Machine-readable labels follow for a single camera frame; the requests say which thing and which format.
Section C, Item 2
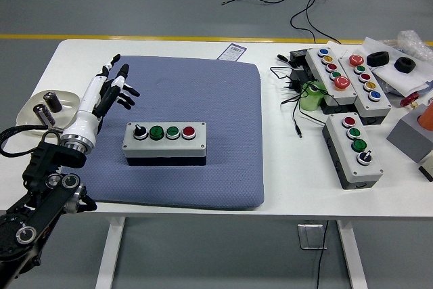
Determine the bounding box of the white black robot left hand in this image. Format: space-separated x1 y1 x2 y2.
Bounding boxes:
62 53 141 141

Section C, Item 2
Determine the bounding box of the black floor cable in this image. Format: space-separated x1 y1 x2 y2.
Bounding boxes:
221 0 341 46

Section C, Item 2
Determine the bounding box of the black power adapter block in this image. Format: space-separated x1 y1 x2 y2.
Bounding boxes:
289 48 312 68
290 67 317 83

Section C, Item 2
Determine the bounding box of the black cable under table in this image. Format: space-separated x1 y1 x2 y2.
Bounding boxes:
316 220 329 289

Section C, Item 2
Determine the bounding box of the small red part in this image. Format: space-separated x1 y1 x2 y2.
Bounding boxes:
399 92 420 107

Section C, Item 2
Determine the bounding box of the orange cylinder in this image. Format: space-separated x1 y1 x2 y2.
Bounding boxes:
417 102 433 129

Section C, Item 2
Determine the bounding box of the white table leg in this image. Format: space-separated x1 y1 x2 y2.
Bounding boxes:
94 216 126 289
336 219 368 289

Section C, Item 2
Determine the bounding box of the metal floor socket plate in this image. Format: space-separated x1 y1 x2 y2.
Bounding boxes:
297 223 328 251

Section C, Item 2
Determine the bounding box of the green tape roll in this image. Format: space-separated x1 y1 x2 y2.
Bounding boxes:
300 81 325 112

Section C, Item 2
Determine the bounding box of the thin black cable with plug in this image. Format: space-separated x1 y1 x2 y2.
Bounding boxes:
269 65 336 139

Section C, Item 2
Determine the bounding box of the grey five-button control box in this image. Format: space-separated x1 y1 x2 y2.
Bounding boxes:
305 47 359 115
338 54 392 126

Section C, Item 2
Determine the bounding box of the beige plate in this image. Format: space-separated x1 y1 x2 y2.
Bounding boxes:
16 89 81 137

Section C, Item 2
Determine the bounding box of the clear plastic bag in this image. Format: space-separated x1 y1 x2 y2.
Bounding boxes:
385 30 433 63

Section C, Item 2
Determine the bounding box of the purple white barcode label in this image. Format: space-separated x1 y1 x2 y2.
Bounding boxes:
217 43 247 62

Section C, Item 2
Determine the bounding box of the grey block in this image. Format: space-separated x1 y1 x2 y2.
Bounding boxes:
386 104 433 164

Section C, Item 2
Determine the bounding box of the blue-grey padded mat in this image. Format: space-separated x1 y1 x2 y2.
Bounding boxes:
63 55 265 211

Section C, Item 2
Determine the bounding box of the black foam ring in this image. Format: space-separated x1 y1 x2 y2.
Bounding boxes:
367 51 390 66
394 57 416 74

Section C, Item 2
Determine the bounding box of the black plug adapter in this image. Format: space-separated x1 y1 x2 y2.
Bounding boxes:
279 78 304 94

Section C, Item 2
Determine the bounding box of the grey four-button control box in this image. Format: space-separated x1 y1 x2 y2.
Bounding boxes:
321 114 385 190
122 121 208 167

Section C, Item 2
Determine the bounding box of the white paper sheet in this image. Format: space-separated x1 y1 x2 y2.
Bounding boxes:
363 37 433 97

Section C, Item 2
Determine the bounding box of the small white black box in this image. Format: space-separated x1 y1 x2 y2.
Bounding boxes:
418 151 433 182

